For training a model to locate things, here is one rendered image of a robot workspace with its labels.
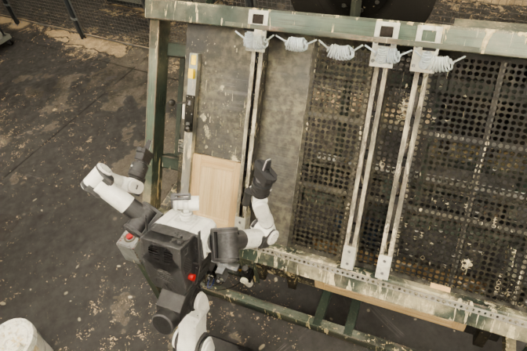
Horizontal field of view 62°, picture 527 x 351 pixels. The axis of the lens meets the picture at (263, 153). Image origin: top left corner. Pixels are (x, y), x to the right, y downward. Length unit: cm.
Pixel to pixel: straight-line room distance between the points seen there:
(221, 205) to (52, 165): 264
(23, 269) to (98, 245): 60
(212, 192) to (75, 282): 166
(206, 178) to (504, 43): 156
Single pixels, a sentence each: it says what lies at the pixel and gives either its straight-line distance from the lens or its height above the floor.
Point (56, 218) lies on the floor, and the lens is 430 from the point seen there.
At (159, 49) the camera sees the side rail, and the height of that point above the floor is 169.
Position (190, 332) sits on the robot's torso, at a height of 75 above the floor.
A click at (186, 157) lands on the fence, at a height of 122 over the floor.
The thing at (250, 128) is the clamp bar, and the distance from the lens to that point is 228.
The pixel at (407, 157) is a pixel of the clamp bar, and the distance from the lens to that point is 209.
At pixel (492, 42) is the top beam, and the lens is 203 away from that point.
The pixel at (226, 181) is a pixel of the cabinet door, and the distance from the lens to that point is 244.
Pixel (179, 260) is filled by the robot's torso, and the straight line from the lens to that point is 190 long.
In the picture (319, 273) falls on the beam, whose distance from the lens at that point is 239.
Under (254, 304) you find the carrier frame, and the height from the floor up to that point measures 18.
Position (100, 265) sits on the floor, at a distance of 380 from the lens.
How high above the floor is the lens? 292
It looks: 45 degrees down
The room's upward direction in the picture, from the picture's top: 9 degrees counter-clockwise
